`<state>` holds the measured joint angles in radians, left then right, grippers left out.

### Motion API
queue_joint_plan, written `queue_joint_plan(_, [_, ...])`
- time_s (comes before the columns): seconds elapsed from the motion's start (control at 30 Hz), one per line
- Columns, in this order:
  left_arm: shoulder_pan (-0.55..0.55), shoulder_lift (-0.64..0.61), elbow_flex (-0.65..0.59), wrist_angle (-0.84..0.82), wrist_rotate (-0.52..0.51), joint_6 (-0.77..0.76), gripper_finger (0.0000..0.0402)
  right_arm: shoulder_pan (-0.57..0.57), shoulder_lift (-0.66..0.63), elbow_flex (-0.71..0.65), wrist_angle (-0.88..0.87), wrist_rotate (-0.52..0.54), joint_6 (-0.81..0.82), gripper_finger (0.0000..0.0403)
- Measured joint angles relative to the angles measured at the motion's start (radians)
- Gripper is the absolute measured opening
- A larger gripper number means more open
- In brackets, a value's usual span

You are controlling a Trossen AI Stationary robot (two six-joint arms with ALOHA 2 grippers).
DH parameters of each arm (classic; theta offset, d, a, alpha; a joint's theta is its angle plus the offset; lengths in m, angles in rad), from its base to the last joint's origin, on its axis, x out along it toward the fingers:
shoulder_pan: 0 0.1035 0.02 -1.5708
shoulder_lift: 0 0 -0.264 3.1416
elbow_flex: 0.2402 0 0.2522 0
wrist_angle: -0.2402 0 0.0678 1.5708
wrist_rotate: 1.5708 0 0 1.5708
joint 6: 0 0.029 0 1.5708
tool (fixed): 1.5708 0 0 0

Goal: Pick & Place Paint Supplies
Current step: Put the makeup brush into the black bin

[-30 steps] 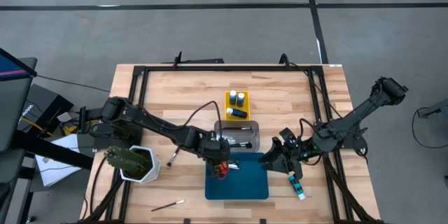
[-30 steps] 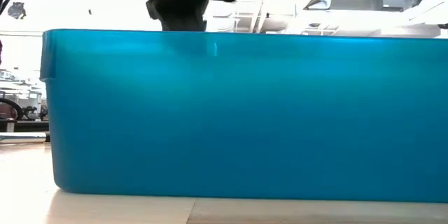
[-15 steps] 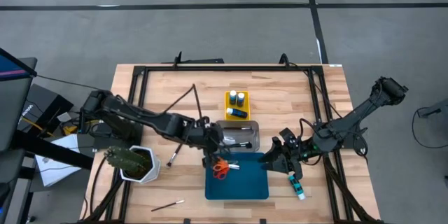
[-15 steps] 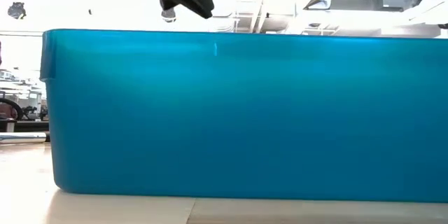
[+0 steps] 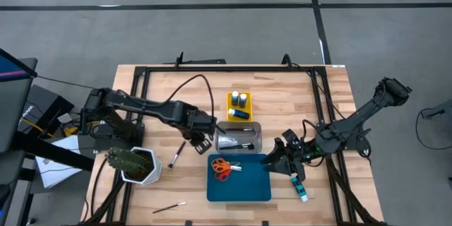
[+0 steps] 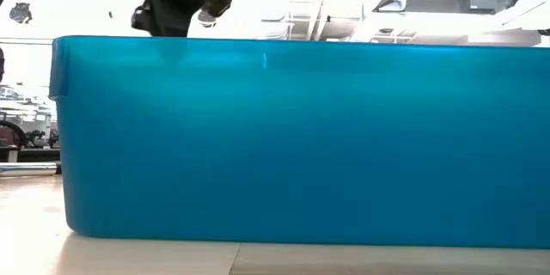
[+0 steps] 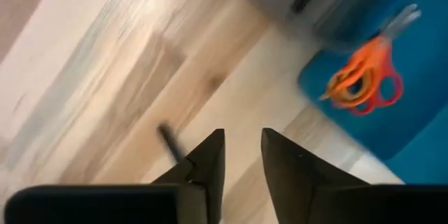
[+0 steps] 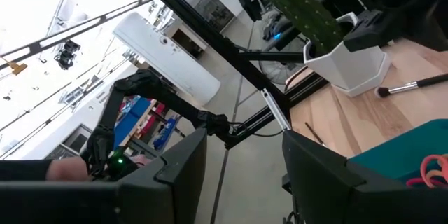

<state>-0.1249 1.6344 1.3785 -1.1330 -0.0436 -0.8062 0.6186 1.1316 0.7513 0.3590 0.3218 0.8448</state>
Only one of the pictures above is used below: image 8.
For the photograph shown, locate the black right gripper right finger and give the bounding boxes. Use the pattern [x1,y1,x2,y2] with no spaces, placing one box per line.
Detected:
[281,129,409,224]

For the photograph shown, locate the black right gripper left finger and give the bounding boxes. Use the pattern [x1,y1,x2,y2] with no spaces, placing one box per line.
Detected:
[118,127,209,224]

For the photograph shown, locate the thin brush light tip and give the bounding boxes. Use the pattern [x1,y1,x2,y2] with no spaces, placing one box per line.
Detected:
[303,121,327,147]

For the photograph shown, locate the teal blue plastic tray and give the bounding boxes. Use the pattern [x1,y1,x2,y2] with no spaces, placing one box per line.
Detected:
[348,118,448,184]

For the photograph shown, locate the red handled scissors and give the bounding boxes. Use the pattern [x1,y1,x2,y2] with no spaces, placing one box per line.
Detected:
[405,176,448,188]

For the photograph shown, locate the orange handled scissors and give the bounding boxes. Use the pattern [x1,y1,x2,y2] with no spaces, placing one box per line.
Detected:
[419,153,448,181]

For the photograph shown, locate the colourful storage shelf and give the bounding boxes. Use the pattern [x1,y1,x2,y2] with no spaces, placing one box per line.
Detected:
[113,94,185,152]

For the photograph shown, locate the white hexagonal plant pot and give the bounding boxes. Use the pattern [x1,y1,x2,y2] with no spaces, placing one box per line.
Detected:
[302,11,392,98]

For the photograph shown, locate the person's hand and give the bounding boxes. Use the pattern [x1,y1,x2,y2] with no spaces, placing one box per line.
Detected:
[45,156,91,183]

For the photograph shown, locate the green cactus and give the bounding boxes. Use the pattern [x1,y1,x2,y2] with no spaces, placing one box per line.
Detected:
[253,0,346,56]

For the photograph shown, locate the black office chair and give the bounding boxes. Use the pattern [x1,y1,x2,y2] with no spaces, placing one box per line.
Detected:
[234,0,267,22]

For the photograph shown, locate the black ceiling spotlight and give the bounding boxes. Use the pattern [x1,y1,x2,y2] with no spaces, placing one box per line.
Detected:
[53,39,82,71]

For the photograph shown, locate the yellow hanging tag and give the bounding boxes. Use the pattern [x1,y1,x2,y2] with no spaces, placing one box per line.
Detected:
[7,59,29,76]

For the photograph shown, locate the wire grille floor fan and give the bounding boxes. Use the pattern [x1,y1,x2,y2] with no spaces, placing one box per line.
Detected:
[258,36,309,85]

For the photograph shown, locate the ceiling light rail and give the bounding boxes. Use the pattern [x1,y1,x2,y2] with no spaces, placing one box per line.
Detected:
[0,0,213,71]

